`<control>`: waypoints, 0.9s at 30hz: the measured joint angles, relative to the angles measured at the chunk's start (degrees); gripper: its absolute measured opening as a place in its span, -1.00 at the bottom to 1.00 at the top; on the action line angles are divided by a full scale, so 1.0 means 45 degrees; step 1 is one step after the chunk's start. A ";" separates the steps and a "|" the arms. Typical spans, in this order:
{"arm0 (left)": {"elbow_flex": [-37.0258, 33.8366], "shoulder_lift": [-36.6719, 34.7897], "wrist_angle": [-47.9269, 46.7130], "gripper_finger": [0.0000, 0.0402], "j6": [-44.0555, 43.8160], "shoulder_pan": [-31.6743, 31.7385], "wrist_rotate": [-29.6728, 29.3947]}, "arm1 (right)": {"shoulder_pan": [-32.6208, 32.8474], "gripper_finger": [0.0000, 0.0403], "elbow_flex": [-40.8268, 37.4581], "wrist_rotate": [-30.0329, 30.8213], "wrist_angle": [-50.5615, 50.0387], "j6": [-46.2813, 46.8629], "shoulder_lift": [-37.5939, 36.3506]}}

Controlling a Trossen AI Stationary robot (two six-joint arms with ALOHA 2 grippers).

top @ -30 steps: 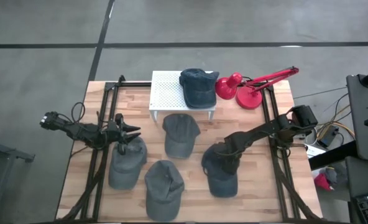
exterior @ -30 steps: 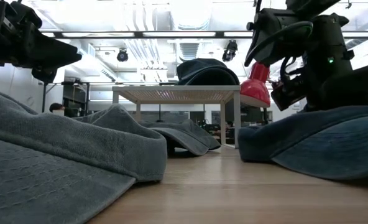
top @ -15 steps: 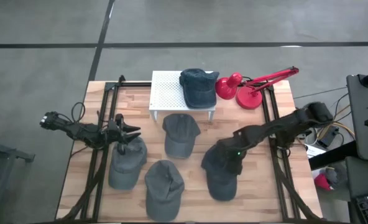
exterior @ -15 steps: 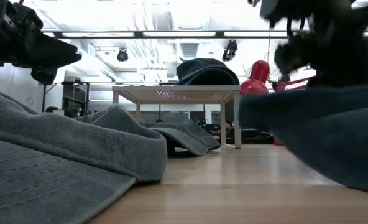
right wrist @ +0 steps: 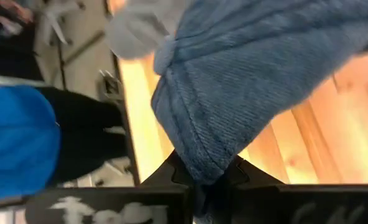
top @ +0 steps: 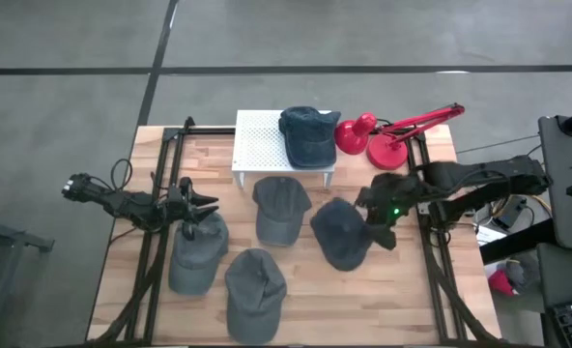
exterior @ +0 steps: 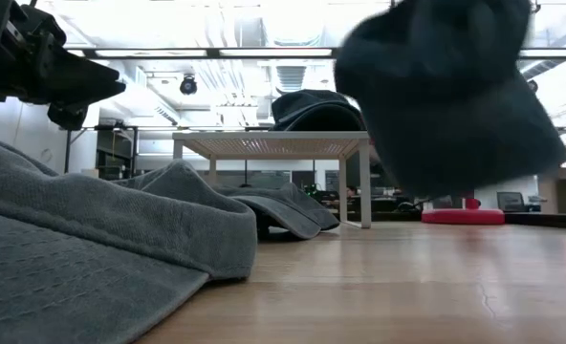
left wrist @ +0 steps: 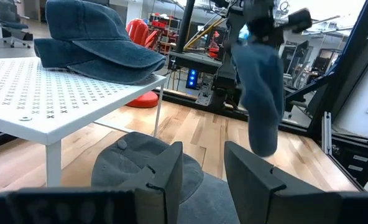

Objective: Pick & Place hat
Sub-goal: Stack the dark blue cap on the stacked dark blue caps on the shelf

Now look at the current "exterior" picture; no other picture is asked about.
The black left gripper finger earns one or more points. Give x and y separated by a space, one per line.
68 117
82 81

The blue denim baseball cap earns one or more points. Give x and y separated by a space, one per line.
311 112

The black storage rack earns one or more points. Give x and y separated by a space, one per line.
113 162

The small white shelf table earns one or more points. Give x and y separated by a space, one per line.
273 143

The person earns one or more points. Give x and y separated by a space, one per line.
351 191

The red desk lamp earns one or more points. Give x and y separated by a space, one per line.
460 217

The dark computer monitor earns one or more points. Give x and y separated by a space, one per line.
510 201

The black overhead camera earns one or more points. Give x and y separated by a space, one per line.
188 86

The black frame beam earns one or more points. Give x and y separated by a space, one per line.
211 52

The black aluminium table frame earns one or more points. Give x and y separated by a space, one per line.
550 220

